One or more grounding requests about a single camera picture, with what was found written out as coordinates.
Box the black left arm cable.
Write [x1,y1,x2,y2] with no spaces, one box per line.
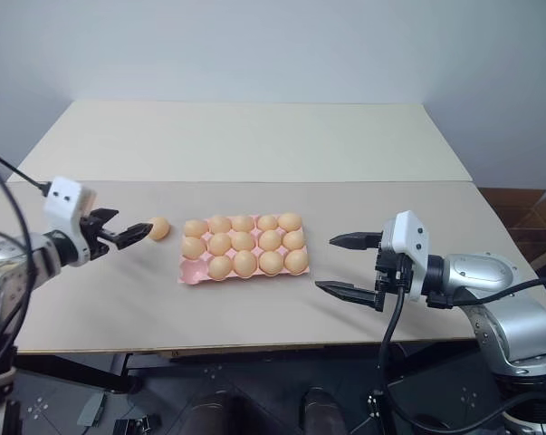
[0,147,53,377]

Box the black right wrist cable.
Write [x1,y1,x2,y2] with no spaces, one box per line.
[375,266,546,432]

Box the pink plastic egg tray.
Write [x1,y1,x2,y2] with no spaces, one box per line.
[177,214,311,286]

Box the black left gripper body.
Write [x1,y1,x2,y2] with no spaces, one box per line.
[79,209,121,263]

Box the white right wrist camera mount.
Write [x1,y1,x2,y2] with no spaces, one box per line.
[380,209,433,304]

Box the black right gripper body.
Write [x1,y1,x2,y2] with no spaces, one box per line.
[373,233,415,314]

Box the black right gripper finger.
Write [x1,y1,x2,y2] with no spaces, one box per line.
[328,231,385,253]
[314,280,378,312]

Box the small black floor block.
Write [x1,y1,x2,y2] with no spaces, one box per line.
[366,391,383,419]

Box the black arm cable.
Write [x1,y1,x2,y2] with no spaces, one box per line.
[0,147,53,377]
[451,277,546,305]

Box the dark rounded shape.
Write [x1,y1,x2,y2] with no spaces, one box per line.
[302,386,342,435]

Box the small grey floor piece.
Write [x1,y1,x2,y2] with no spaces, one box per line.
[79,392,107,428]

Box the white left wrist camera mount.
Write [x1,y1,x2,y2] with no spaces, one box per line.
[43,177,98,268]

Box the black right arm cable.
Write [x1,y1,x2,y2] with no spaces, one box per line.
[451,277,546,305]

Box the black floor clamp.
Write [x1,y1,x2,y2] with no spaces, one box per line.
[112,413,161,435]

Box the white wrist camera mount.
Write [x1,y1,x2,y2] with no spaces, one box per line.
[43,177,98,268]
[380,209,433,304]

